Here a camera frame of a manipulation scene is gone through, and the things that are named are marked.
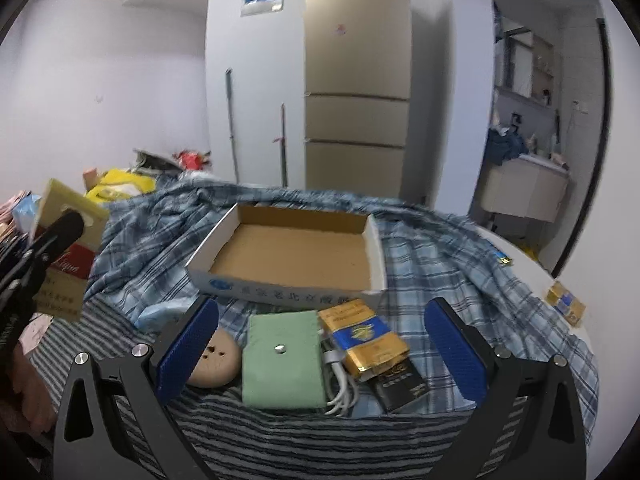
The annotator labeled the wall mirror cabinet shelf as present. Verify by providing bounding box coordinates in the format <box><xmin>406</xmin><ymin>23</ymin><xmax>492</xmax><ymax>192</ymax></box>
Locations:
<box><xmin>494</xmin><ymin>3</ymin><xmax>554</xmax><ymax>107</ymax></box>

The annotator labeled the light blue tissue pack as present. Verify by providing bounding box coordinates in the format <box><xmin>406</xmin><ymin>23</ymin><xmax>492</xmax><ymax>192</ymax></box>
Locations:
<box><xmin>134</xmin><ymin>301</ymin><xmax>189</xmax><ymax>333</ymax></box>

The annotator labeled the gold three-door refrigerator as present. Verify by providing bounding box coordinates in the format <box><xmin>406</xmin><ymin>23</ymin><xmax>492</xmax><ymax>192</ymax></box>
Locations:
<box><xmin>304</xmin><ymin>0</ymin><xmax>412</xmax><ymax>197</ymax></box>

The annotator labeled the red plastic bag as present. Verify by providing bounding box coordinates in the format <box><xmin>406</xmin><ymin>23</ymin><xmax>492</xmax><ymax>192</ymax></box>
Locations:
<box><xmin>172</xmin><ymin>150</ymin><xmax>210</xmax><ymax>171</ymax></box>

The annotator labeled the blue clothes pile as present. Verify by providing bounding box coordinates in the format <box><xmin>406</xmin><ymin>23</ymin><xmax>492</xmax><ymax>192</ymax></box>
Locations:
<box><xmin>485</xmin><ymin>128</ymin><xmax>528</xmax><ymax>166</ymax></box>

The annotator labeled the white charging cable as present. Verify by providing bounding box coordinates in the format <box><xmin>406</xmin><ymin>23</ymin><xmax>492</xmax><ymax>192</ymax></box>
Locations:
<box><xmin>319</xmin><ymin>336</ymin><xmax>360</xmax><ymax>417</ymax></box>

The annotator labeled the small blue yellow packet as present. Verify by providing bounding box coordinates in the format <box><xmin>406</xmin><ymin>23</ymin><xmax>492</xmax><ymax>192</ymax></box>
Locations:
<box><xmin>489</xmin><ymin>242</ymin><xmax>513</xmax><ymax>266</ymax></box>

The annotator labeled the cardboard tray box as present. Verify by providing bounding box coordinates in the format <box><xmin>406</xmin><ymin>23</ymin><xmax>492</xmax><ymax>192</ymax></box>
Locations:
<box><xmin>186</xmin><ymin>203</ymin><xmax>387</xmax><ymax>310</ymax></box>

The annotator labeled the green felt pouch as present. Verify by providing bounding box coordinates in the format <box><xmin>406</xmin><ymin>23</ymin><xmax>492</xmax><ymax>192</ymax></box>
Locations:
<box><xmin>242</xmin><ymin>311</ymin><xmax>326</xmax><ymax>411</ymax></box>

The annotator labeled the gold blue cigarette pack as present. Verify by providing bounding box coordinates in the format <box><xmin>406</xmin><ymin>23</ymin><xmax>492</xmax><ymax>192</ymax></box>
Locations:
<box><xmin>318</xmin><ymin>299</ymin><xmax>409</xmax><ymax>382</ymax></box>

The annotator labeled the grey mop handle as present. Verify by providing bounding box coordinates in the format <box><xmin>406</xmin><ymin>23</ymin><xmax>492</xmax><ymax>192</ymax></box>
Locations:
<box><xmin>224</xmin><ymin>67</ymin><xmax>240</xmax><ymax>183</ymax></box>

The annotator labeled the small yellow blue box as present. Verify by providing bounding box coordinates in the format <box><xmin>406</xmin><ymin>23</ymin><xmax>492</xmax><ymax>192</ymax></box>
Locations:
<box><xmin>546</xmin><ymin>281</ymin><xmax>586</xmax><ymax>327</ymax></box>

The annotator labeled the person's left hand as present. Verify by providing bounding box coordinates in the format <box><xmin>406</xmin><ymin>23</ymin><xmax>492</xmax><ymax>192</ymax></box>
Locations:
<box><xmin>1</xmin><ymin>342</ymin><xmax>56</xmax><ymax>438</ymax></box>

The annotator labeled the black cigarette box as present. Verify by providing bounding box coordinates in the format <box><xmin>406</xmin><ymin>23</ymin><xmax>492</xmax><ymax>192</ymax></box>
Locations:
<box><xmin>367</xmin><ymin>359</ymin><xmax>430</xmax><ymax>413</ymax></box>

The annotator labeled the dark striped towel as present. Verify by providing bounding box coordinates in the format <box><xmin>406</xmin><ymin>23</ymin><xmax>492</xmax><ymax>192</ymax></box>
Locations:
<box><xmin>29</xmin><ymin>294</ymin><xmax>532</xmax><ymax>480</ymax></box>

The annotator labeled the yellow plastic bag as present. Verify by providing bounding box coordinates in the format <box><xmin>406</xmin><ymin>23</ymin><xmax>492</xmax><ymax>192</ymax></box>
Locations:
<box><xmin>86</xmin><ymin>168</ymin><xmax>156</xmax><ymax>204</ymax></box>

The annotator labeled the bathroom vanity cabinet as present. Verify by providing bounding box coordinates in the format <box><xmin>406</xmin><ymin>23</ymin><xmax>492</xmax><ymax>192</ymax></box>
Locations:
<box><xmin>480</xmin><ymin>155</ymin><xmax>570</xmax><ymax>223</ymax></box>

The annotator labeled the tan red cigarette carton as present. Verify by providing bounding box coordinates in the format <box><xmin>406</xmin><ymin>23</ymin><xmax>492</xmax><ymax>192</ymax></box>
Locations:
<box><xmin>32</xmin><ymin>179</ymin><xmax>110</xmax><ymax>322</ymax></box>

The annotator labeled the red broom stick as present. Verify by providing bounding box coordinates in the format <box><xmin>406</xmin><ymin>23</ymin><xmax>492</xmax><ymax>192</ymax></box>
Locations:
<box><xmin>273</xmin><ymin>103</ymin><xmax>288</xmax><ymax>188</ymax></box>

